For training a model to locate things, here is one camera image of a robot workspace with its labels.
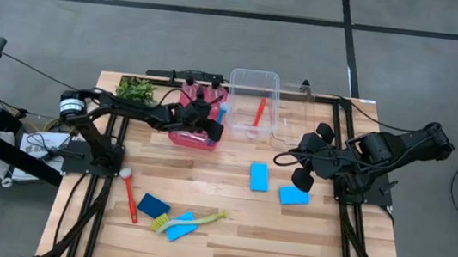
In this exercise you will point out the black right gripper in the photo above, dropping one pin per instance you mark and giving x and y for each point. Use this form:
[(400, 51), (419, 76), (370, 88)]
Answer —
[(325, 159)]

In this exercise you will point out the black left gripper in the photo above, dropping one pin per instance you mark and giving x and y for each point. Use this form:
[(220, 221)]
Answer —
[(189, 117)]

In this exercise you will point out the blue dish brush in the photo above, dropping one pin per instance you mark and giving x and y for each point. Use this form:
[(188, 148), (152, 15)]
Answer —
[(223, 112)]

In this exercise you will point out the pink plastic bin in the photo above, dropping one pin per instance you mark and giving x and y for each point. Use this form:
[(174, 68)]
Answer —
[(188, 141)]

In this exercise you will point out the light blue sponge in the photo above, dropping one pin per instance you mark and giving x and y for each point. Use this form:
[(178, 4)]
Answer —
[(294, 195), (259, 177), (180, 233)]

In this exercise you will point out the red dish brush white bristles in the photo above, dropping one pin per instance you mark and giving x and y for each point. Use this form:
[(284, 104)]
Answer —
[(131, 199), (259, 112)]

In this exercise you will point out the green dish brush yellow bristles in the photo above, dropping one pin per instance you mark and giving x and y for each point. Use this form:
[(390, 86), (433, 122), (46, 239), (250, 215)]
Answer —
[(197, 220)]

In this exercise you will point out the dark blue sponge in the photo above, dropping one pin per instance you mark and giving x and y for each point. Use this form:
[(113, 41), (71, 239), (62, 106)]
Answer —
[(153, 206)]

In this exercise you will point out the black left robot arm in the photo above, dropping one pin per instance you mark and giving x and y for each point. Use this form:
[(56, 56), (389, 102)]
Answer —
[(136, 111)]

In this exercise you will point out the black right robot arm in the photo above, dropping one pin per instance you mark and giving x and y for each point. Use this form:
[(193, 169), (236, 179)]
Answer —
[(395, 147)]

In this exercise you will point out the tall frosted clear bin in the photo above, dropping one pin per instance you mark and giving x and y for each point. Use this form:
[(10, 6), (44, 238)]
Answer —
[(255, 88)]

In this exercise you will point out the potted green plant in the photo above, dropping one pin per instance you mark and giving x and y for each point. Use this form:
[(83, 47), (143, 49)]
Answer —
[(134, 89)]

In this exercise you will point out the white printed plastic bag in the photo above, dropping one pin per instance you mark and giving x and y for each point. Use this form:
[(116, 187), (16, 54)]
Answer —
[(42, 155)]

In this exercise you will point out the black aluminium table frame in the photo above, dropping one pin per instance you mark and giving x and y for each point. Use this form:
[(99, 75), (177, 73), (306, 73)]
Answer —
[(161, 82)]

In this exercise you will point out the black bar mount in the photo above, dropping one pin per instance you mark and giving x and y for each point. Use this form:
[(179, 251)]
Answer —
[(166, 73)]

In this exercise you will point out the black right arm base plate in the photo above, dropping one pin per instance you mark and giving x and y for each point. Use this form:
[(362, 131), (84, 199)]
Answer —
[(377, 197)]

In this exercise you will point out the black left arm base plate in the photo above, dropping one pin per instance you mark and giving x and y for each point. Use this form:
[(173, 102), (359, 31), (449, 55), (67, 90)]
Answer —
[(78, 165)]

